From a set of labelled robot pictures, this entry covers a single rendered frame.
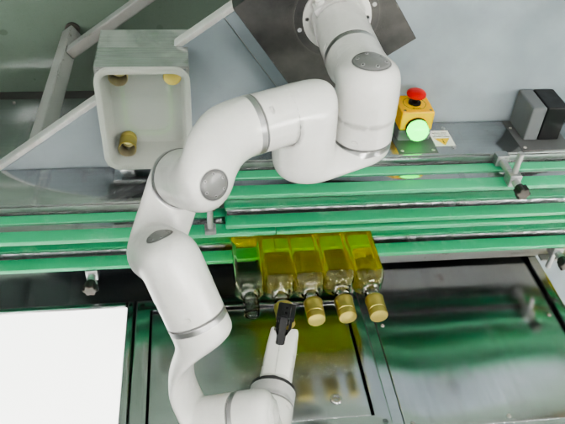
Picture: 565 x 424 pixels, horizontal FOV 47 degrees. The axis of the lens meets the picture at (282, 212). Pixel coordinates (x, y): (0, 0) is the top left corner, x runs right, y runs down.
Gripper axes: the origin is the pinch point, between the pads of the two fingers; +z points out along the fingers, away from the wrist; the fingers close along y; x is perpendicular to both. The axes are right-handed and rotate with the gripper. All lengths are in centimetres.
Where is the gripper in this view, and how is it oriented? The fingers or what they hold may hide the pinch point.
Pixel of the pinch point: (285, 320)
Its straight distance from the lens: 119.7
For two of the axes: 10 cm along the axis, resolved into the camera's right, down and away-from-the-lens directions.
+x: -9.9, -1.4, 0.7
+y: 0.6, -7.6, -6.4
